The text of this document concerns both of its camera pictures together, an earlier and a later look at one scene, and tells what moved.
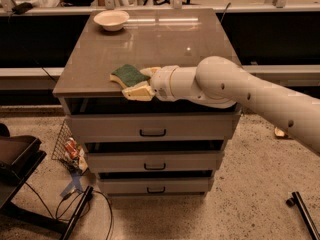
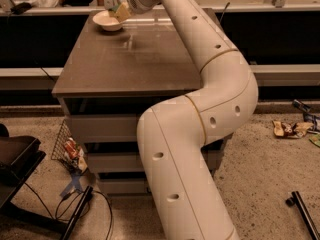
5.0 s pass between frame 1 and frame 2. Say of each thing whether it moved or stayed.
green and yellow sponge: moved
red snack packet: stayed
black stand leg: stayed
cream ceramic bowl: stayed
